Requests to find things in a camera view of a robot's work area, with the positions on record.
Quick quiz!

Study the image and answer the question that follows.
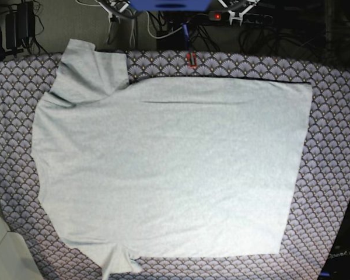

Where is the black power strip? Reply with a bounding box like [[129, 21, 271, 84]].
[[207, 12, 274, 26]]

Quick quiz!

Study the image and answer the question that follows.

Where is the red table clamp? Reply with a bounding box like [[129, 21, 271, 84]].
[[187, 52, 197, 69]]

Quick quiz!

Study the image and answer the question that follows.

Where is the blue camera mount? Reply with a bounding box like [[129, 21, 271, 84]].
[[130, 0, 211, 12]]

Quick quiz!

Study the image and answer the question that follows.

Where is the light grey T-shirt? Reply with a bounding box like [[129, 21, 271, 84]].
[[31, 40, 312, 279]]

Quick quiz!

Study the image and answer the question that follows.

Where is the fan-patterned tablecloth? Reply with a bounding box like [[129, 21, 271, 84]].
[[0, 50, 350, 279]]

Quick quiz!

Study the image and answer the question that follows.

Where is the white cable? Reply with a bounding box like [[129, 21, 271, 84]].
[[106, 8, 138, 47]]

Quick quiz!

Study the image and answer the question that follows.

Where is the black box with cables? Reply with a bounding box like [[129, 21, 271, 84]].
[[156, 30, 186, 51]]

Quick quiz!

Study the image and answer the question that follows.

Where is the black power adapter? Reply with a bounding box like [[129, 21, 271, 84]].
[[5, 1, 36, 50]]

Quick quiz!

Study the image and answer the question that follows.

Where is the white plastic bin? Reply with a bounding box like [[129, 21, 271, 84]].
[[0, 212, 43, 279]]

